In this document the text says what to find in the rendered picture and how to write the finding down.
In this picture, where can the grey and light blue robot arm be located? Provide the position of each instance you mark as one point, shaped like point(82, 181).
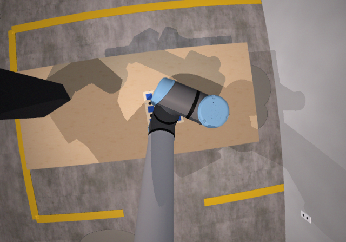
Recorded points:
point(171, 99)

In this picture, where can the blue and white checkered chessboard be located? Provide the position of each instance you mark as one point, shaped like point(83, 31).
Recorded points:
point(150, 108)

